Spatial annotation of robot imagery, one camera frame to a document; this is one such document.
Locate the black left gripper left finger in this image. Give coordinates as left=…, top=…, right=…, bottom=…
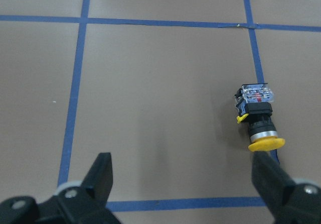
left=80, top=152, right=112, bottom=207

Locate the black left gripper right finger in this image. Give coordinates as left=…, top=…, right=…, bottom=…
left=251, top=151, right=296, bottom=206

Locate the yellow push button switch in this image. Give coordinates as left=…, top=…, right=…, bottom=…
left=235, top=83, right=285, bottom=152

